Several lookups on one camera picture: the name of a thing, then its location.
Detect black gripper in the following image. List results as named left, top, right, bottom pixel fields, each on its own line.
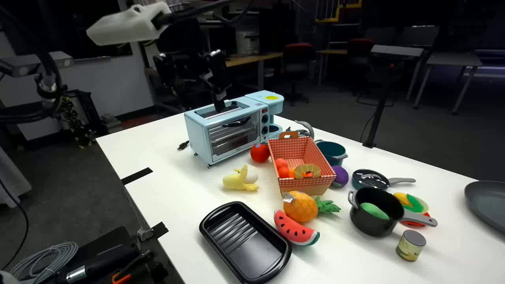
left=205, top=50, right=233, bottom=114

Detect stuffed orange pineapple toy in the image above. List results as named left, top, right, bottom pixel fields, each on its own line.
left=281, top=190, right=342, bottom=226

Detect light blue toy oven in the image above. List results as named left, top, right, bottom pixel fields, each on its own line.
left=183, top=89, right=285, bottom=169

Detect stuffed red tomato toy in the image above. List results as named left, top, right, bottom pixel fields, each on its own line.
left=247, top=143, right=271, bottom=166

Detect stuffed yellow banana toy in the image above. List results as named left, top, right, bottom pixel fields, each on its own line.
left=221, top=165, right=260, bottom=195

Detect stuffed watermelon slice toy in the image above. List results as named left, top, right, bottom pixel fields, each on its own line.
left=273, top=209, right=322, bottom=250

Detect wooden desk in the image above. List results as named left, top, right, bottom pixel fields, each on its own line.
left=224, top=51, right=285, bottom=91

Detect white bucket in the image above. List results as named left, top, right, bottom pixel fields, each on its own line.
left=233, top=27, right=262, bottom=57

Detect orange toy carrots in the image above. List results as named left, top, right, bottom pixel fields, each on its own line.
left=273, top=157, right=296, bottom=181

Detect red office chair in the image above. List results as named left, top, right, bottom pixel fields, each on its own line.
left=282, top=42, right=318, bottom=103

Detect toy orange slice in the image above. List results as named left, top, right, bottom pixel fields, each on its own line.
left=292, top=163, right=323, bottom=182

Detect black tape strip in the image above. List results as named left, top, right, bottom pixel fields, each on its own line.
left=135, top=222, right=170, bottom=244
left=120, top=166, right=154, bottom=187

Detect teal toy pot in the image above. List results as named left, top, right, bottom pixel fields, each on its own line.
left=314, top=140, right=348, bottom=168

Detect black plastic tray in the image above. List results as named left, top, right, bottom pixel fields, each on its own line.
left=197, top=201, right=293, bottom=284

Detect purple toy eggplant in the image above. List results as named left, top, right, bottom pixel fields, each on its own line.
left=329, top=165, right=350, bottom=190

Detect black stand pole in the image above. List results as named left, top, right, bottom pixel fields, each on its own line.
left=361, top=69, right=391, bottom=151

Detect small dark frying pan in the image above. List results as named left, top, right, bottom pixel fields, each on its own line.
left=350, top=168, right=418, bottom=193

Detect grey square table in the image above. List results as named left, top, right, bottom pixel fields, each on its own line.
left=369, top=43, right=426, bottom=103

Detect green toy vegetable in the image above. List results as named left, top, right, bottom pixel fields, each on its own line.
left=358, top=201, right=391, bottom=223

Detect black power tool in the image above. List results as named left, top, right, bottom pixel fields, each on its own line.
left=55, top=226, right=162, bottom=284

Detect black toy pot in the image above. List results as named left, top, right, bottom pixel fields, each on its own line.
left=345, top=187, right=405, bottom=239

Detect colourful toy food pile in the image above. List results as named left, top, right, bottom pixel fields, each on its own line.
left=391, top=192, right=440, bottom=231

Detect grey long table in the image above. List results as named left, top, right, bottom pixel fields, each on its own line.
left=411, top=51, right=484, bottom=117

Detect small tin can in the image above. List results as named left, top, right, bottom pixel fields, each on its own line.
left=394, top=229, right=427, bottom=264

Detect grey plate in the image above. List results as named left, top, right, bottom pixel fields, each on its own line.
left=462, top=179, right=505, bottom=237

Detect grey mounted camera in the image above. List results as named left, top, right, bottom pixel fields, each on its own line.
left=0, top=50, right=75, bottom=80

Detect grey coiled cable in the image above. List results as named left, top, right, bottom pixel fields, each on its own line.
left=7, top=240, right=80, bottom=284

